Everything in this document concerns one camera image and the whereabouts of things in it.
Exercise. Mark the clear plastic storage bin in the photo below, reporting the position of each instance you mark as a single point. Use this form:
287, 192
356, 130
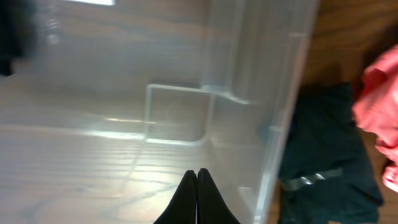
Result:
117, 102

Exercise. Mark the white label in bin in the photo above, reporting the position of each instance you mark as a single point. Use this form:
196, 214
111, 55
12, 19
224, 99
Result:
97, 2

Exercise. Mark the pink printed shirt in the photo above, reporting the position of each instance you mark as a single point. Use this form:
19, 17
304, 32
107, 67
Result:
375, 110

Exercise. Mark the black cloth with band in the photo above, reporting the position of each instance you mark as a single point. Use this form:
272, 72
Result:
18, 32

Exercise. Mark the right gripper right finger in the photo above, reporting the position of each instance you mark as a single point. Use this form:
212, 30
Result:
211, 208

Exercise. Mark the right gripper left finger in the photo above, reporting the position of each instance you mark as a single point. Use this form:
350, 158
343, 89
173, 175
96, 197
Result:
182, 207

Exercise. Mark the dark navy cloth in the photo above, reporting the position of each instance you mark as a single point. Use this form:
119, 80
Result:
325, 173

